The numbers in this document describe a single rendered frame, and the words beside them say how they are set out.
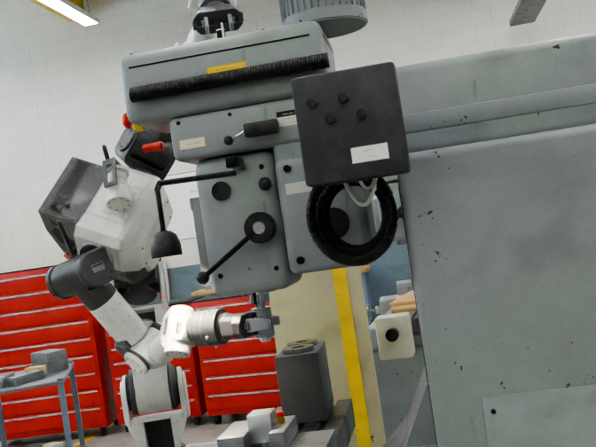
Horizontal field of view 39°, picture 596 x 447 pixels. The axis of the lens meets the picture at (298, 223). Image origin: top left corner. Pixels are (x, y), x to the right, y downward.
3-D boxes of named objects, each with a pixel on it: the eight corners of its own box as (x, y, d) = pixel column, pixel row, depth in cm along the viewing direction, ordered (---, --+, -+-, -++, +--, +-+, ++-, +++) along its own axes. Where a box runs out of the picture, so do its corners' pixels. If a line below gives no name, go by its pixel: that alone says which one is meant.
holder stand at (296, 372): (284, 426, 229) (273, 353, 230) (294, 407, 251) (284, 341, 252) (327, 420, 228) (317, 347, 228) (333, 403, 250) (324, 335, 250)
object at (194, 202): (201, 286, 199) (188, 198, 200) (206, 284, 203) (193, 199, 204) (217, 283, 199) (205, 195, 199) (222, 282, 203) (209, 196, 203)
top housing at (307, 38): (124, 125, 190) (114, 54, 190) (160, 135, 216) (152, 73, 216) (330, 89, 183) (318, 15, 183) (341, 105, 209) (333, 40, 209)
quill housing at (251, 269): (210, 300, 191) (190, 160, 191) (231, 291, 211) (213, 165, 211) (292, 288, 188) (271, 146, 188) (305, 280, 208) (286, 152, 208)
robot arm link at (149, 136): (137, 110, 245) (118, 152, 244) (151, 112, 238) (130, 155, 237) (170, 128, 252) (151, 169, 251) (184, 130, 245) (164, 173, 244)
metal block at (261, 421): (250, 443, 181) (246, 416, 181) (256, 436, 187) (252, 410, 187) (273, 442, 180) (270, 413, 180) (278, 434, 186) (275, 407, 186)
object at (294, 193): (289, 276, 186) (271, 159, 186) (305, 268, 210) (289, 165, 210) (374, 263, 183) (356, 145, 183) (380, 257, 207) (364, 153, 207)
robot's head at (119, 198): (110, 217, 225) (104, 199, 217) (107, 186, 230) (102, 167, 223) (135, 214, 225) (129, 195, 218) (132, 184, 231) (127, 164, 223)
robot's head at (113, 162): (113, 203, 225) (98, 189, 219) (112, 177, 230) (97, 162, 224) (134, 195, 224) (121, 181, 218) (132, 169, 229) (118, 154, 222)
